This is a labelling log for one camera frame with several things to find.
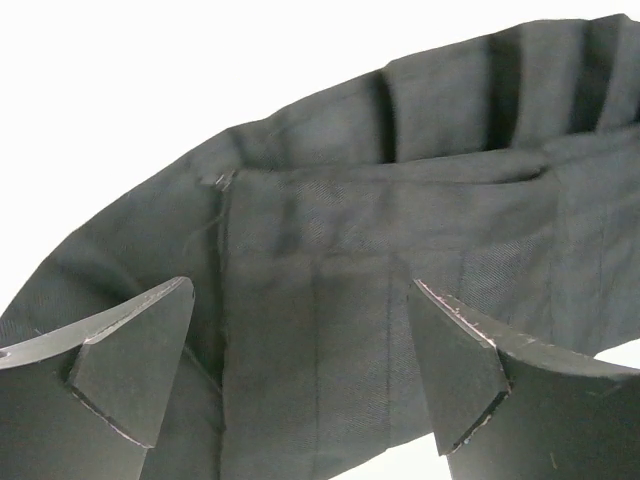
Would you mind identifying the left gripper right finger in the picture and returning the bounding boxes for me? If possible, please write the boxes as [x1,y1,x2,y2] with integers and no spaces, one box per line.
[408,281,639,480]

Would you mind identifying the black pleated skirt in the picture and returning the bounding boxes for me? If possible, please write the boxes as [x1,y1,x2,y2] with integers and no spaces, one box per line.
[1,14,639,479]

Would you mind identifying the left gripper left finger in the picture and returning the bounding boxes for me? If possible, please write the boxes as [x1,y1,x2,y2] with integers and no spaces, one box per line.
[1,277,194,480]

